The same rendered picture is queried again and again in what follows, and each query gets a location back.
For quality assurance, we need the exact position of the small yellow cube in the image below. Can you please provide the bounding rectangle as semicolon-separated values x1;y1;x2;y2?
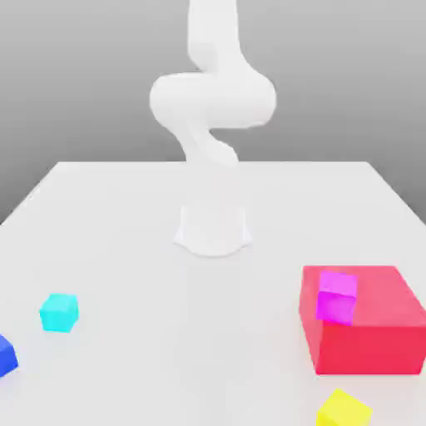
315;388;374;426

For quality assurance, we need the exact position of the small magenta cube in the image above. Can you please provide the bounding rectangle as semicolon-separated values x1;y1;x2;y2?
315;270;359;326

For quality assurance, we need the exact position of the large red box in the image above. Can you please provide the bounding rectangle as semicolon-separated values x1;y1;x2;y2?
298;265;426;376

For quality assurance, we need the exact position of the small cyan cube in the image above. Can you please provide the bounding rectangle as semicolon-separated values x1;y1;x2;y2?
38;292;80;334

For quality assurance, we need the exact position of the small blue cube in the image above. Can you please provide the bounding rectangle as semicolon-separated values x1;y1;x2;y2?
0;334;20;379

